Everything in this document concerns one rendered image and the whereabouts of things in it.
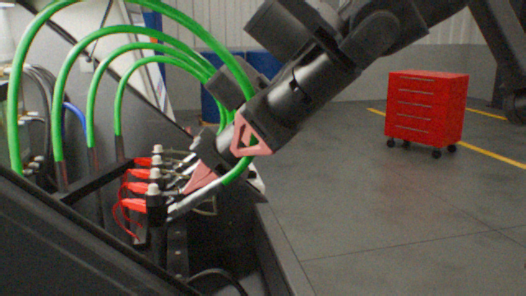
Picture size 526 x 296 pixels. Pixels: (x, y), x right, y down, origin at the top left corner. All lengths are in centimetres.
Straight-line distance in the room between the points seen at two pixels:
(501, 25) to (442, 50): 812
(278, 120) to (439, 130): 432
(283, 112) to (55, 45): 64
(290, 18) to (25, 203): 29
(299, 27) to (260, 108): 11
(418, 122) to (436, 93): 36
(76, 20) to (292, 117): 67
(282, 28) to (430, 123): 441
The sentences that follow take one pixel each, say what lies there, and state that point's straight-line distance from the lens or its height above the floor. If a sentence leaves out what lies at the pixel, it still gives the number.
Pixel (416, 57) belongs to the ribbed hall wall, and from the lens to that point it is 871.
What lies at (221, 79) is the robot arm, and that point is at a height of 131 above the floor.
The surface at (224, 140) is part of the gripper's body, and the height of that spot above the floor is 121.
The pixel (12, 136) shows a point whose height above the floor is 123.
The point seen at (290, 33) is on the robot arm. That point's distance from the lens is 45.
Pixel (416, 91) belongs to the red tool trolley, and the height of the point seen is 69.
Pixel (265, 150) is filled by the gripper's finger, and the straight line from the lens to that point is 52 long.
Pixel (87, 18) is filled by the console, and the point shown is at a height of 140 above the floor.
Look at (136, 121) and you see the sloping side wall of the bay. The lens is 102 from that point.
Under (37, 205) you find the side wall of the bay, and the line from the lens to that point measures 38.
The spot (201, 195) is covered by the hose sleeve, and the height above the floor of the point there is 116.
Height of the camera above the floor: 139
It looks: 17 degrees down
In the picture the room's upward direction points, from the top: straight up
